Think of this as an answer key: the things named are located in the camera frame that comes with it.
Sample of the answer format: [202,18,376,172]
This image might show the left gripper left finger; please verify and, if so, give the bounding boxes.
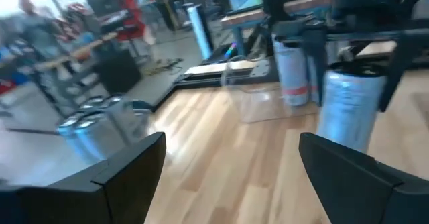
[0,132,167,224]

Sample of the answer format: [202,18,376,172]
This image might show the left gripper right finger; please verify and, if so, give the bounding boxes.
[298,132,429,224]

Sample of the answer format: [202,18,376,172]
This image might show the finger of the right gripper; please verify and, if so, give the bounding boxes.
[301,28,329,106]
[378,35,420,113]

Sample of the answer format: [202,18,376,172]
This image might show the clear plastic bin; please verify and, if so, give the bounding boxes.
[221,54,322,124]
[55,95,151,163]

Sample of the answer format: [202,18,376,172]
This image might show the black computer tower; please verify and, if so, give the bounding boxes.
[200,41,242,66]

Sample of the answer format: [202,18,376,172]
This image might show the white upright panel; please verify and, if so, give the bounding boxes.
[186,4,215,60]

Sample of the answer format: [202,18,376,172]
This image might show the black floor box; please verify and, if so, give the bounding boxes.
[93,48,142,95]

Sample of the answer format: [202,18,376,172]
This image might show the wooden workbench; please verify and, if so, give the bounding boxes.
[33,31,120,117]

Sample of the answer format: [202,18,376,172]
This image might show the person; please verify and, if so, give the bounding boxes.
[11,0,61,62]

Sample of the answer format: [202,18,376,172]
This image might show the red tool cabinet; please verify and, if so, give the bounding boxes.
[109,0,147,42]

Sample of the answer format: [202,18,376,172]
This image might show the white metal bracket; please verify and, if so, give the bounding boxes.
[250,60,271,78]

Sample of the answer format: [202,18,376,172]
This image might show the floor cable pile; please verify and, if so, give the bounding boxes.
[143,56,184,76]

